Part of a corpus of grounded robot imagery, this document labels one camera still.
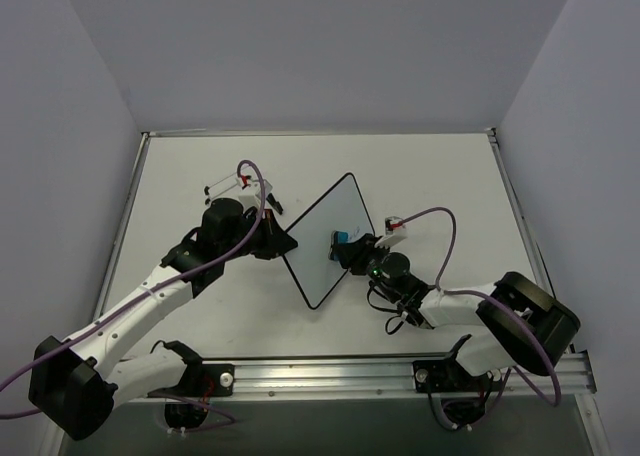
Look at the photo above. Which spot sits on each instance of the small black-framed whiteboard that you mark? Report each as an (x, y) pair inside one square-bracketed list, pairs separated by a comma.
[(339, 208)]

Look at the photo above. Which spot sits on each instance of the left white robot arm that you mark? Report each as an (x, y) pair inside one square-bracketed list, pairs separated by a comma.
[(78, 382)]

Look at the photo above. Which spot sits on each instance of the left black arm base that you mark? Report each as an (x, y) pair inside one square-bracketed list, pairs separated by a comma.
[(190, 408)]

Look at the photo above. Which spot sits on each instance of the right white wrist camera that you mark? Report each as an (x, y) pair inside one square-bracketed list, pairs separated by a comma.
[(394, 232)]

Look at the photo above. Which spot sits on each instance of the blue whiteboard eraser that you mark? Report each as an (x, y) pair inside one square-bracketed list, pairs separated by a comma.
[(339, 238)]

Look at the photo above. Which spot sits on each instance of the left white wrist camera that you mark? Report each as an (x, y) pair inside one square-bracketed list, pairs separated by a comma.
[(252, 193)]

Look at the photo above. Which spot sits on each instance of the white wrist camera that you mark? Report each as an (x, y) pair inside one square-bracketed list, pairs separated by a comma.
[(252, 193), (394, 232)]

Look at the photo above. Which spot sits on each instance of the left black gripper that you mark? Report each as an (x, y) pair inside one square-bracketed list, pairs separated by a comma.
[(273, 233)]

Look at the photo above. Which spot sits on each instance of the aluminium front rail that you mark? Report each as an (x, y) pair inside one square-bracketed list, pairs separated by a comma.
[(348, 378)]

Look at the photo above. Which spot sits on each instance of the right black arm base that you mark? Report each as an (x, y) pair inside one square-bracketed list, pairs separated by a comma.
[(456, 400)]

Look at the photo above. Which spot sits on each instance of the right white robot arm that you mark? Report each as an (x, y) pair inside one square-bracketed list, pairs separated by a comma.
[(525, 326)]

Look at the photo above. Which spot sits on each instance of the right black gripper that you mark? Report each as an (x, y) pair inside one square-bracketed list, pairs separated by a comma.
[(355, 251)]

